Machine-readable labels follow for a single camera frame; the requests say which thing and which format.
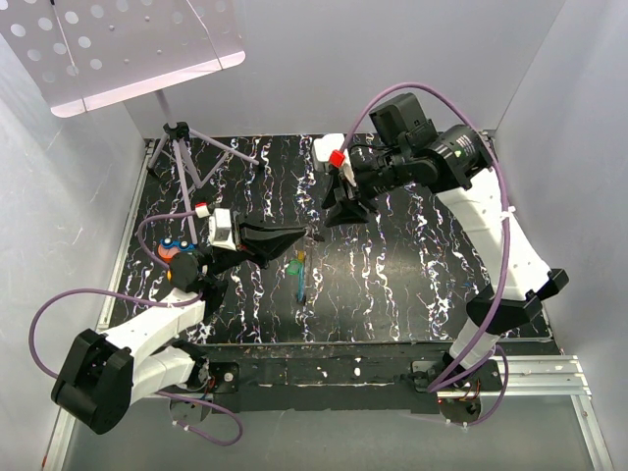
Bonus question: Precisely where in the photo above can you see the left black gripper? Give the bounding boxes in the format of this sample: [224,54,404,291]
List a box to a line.
[208,212,306,277]

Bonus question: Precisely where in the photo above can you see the green key tag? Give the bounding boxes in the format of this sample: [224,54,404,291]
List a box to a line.
[286,260,302,275]

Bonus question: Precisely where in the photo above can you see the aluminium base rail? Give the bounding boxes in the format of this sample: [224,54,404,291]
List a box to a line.
[64,136,611,470]

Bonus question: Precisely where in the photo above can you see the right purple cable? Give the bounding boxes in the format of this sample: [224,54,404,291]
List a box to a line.
[340,81,514,427]

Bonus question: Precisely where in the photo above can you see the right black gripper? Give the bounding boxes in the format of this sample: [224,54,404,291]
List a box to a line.
[319,145,411,230]

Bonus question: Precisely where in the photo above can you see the colourful toy blocks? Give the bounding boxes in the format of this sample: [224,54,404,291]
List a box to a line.
[157,237,195,286]

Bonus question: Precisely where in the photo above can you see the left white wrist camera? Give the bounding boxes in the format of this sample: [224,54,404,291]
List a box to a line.
[194,203,236,251]

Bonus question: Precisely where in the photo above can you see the perforated music stand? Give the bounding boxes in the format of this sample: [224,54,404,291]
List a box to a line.
[0,0,261,246]

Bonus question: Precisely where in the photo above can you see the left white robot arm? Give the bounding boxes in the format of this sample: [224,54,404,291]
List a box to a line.
[51,220,307,435]

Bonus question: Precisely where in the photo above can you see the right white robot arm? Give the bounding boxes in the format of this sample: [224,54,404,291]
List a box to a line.
[311,93,569,392]

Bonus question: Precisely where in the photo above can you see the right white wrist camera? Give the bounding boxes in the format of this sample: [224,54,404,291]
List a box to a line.
[311,133,357,187]

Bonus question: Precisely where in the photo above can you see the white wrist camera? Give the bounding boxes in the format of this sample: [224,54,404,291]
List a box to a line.
[311,133,357,187]
[194,203,236,251]

